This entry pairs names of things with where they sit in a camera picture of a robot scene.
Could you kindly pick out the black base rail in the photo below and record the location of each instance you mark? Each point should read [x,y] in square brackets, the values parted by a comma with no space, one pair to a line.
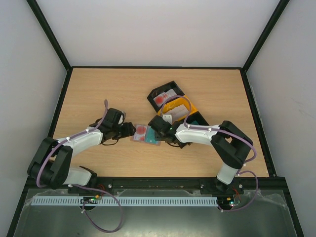
[207,186]

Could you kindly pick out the black bin with red cards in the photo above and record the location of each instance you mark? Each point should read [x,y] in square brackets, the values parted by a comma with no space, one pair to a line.
[163,88]

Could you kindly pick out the white slotted cable duct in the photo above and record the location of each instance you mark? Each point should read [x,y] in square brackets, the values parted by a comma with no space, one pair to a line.
[125,201]

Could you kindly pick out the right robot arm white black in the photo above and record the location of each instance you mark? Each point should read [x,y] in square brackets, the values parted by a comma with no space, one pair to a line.
[230,143]

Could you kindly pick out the black bin with green cards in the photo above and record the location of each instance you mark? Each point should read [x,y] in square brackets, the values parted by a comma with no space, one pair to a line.
[197,119]

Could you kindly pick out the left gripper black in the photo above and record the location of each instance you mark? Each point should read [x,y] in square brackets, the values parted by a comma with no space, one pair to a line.
[128,131]

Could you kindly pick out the red white card stack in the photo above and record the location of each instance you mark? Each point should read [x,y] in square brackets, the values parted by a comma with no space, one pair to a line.
[162,97]

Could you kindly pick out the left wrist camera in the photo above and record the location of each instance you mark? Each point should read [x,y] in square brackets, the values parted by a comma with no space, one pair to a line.
[122,118]

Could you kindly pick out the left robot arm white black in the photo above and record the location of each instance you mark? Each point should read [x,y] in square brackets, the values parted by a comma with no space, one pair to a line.
[51,164]

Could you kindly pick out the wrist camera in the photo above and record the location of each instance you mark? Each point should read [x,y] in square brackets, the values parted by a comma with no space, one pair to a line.
[122,118]
[159,125]

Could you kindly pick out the white pink card stack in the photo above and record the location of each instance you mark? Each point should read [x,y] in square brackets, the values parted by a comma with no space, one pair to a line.
[178,112]

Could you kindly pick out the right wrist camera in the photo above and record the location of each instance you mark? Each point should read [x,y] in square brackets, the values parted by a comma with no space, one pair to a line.
[159,125]

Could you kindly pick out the yellow plastic bin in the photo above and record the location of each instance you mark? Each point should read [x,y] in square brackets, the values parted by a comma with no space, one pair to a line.
[176,106]

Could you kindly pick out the red circle white card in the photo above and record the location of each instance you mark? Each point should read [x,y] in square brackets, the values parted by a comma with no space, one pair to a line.
[140,134]

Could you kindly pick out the black enclosure frame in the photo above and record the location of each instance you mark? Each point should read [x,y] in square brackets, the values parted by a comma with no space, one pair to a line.
[281,6]

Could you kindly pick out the pink card holder wallet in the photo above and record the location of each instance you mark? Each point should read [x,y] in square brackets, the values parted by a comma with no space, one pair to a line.
[135,131]

